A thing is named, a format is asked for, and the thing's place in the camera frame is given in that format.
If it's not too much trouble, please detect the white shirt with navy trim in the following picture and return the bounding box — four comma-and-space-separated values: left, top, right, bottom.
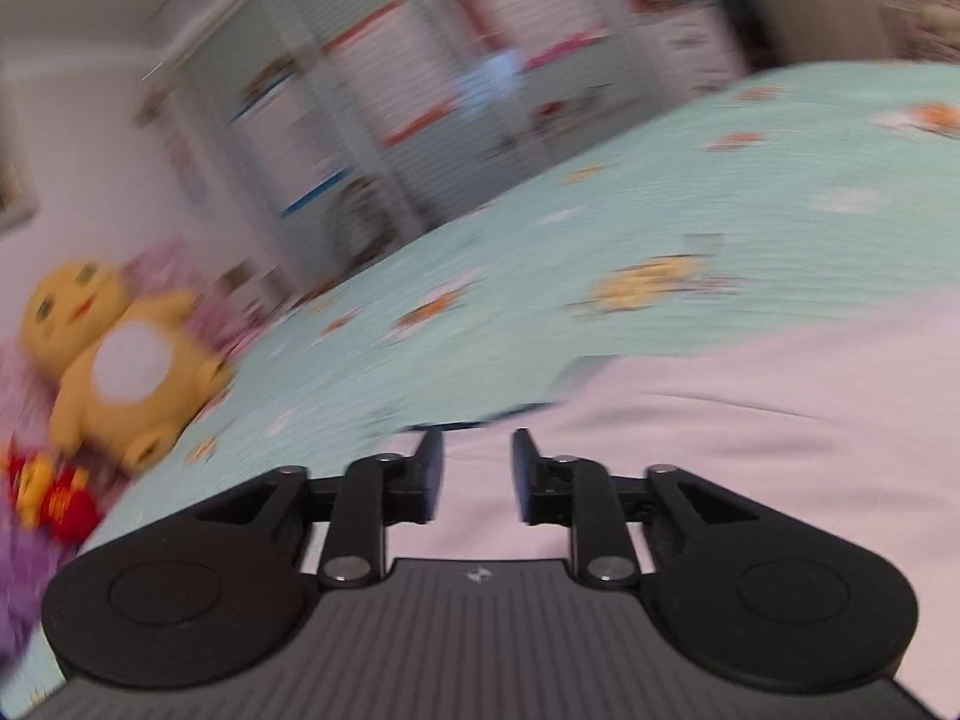
387, 291, 958, 718

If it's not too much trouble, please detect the pink patterned pillow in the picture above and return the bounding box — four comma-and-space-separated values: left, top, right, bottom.
0, 234, 266, 481

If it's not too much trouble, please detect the red yellow plush toy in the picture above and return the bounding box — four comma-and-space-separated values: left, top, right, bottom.
2, 436, 103, 548

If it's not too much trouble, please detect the purple plush toy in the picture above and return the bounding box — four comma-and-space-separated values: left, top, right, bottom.
0, 518, 76, 673

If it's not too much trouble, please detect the mint green patterned bedspread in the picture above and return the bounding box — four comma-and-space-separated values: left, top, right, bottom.
93, 62, 958, 544

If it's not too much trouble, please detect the grey sliding wardrobe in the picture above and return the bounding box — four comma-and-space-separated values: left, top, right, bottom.
181, 0, 664, 284

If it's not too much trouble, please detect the white drawer cabinet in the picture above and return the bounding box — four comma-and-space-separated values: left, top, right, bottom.
633, 0, 750, 104

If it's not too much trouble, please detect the framed wall picture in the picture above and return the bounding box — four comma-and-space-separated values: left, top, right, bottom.
0, 160, 39, 236

